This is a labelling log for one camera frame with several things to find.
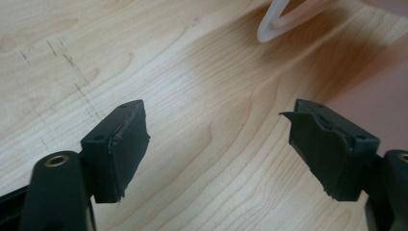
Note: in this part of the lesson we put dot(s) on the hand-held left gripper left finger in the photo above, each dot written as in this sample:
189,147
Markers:
115,154

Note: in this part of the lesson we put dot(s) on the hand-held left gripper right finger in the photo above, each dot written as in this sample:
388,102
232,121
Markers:
333,154

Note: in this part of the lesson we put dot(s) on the white plastic clothes hanger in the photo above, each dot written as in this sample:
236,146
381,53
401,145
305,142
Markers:
272,29

